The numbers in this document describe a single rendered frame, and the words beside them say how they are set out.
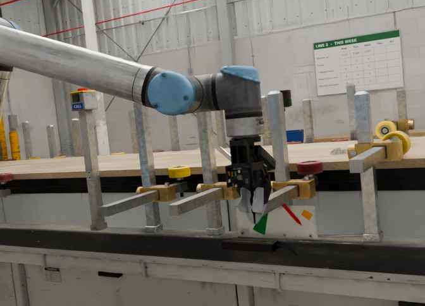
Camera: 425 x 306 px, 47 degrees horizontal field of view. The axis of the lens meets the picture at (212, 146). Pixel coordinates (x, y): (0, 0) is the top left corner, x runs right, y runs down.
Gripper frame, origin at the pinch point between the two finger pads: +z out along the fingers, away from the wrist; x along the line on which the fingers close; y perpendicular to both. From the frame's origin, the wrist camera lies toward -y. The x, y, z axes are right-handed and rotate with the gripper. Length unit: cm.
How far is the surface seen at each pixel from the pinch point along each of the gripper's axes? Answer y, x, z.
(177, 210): -0.5, -23.7, -1.4
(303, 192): -26.2, 2.9, -1.8
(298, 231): -26.5, 0.1, 9.8
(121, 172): -46, -82, -7
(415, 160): -46, 30, -8
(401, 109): -136, 13, -22
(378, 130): -113, 7, -14
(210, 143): -27.4, -27.5, -17.6
